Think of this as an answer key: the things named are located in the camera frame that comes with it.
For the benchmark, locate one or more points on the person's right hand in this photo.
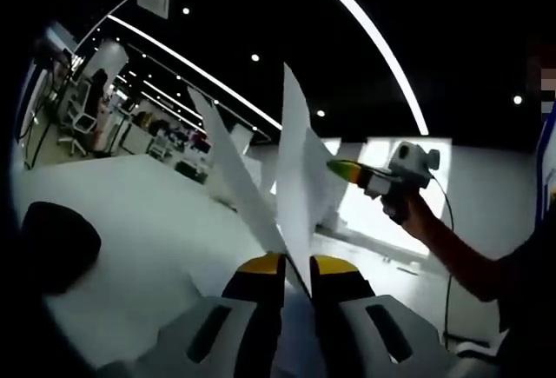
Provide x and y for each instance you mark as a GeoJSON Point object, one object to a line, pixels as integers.
{"type": "Point", "coordinates": [417, 217]}

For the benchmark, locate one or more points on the white printing paper sheet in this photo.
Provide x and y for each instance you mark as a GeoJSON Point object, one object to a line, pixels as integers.
{"type": "Point", "coordinates": [243, 187]}

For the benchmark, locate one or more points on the white table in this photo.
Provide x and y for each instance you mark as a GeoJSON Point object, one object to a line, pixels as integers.
{"type": "Point", "coordinates": [152, 221]}

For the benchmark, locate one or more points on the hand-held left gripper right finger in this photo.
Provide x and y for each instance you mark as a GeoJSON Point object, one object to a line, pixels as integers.
{"type": "Point", "coordinates": [339, 308]}

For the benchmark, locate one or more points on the wall poster board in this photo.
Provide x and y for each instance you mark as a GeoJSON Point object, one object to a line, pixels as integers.
{"type": "Point", "coordinates": [545, 169]}

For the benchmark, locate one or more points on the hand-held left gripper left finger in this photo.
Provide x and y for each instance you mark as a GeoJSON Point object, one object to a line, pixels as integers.
{"type": "Point", "coordinates": [256, 308]}

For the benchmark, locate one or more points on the black rounded object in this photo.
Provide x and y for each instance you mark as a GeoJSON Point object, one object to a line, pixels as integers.
{"type": "Point", "coordinates": [61, 247]}

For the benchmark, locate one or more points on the white office chair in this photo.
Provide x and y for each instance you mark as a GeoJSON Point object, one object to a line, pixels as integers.
{"type": "Point", "coordinates": [82, 121]}

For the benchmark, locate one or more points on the curved ceiling light strip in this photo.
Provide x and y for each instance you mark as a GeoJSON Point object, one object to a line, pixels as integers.
{"type": "Point", "coordinates": [195, 71]}
{"type": "Point", "coordinates": [391, 61]}

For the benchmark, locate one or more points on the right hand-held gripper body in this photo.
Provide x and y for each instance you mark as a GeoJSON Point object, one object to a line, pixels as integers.
{"type": "Point", "coordinates": [408, 169]}

